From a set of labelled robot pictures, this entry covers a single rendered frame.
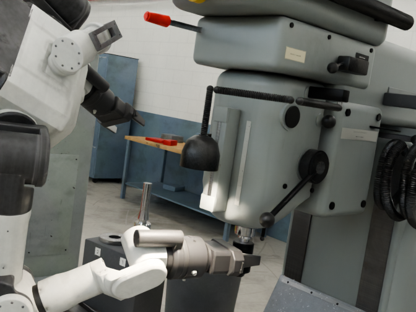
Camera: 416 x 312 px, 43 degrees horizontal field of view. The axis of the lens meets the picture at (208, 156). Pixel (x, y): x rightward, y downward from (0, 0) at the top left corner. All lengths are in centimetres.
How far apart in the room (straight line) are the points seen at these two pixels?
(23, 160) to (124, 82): 758
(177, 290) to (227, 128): 219
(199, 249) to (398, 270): 56
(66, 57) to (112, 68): 735
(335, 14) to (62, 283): 73
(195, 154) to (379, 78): 53
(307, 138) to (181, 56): 694
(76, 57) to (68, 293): 44
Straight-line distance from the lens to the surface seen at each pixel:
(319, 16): 106
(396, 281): 144
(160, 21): 107
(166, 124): 809
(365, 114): 125
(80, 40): 101
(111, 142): 849
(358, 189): 128
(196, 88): 766
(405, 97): 130
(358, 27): 117
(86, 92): 149
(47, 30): 115
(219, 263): 112
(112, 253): 152
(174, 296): 320
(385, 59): 131
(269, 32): 101
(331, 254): 150
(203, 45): 113
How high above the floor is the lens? 156
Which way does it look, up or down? 6 degrees down
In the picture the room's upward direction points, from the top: 8 degrees clockwise
